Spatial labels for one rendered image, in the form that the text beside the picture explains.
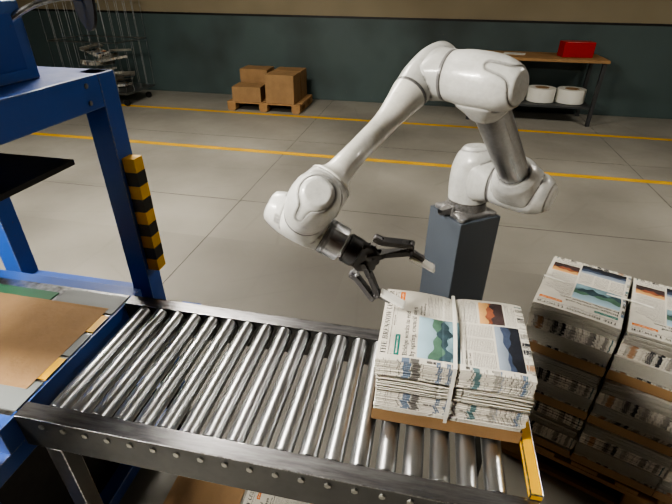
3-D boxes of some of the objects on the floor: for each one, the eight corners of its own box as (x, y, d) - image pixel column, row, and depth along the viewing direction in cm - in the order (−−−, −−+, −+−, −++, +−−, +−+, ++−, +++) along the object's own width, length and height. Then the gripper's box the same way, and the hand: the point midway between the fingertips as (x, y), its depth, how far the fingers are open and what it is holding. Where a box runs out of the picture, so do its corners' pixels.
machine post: (191, 400, 225) (115, 69, 145) (182, 414, 218) (97, 74, 137) (174, 397, 226) (91, 68, 146) (165, 411, 219) (72, 72, 139)
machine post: (84, 381, 235) (-42, 61, 155) (72, 393, 228) (-66, 65, 148) (69, 378, 236) (-63, 60, 156) (57, 391, 229) (-88, 64, 149)
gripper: (371, 200, 107) (448, 244, 109) (325, 272, 121) (394, 310, 123) (367, 214, 101) (448, 261, 103) (319, 288, 114) (391, 328, 116)
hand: (415, 285), depth 113 cm, fingers open, 13 cm apart
